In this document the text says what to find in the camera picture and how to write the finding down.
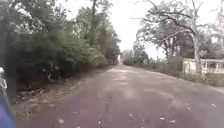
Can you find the large bare-branched tree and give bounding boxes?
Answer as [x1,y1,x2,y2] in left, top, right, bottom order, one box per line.
[131,0,224,76]

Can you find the blue object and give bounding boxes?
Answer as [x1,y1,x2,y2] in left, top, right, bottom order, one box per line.
[0,66,17,128]

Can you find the reddish grey asphalt road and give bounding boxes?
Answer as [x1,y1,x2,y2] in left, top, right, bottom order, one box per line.
[17,63,224,128]

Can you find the white building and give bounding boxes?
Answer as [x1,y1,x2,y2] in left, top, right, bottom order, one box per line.
[182,58,224,76]

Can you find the distant green trees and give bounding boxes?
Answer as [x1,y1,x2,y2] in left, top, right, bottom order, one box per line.
[120,42,151,66]

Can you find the grass verge with low bushes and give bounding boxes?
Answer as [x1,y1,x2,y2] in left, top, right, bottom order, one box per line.
[124,61,224,88]

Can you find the leaf-strewn dirt verge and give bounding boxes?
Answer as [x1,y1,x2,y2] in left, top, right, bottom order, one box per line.
[9,66,111,128]

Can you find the row of green trees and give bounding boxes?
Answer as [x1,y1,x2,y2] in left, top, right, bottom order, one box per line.
[0,0,122,91]

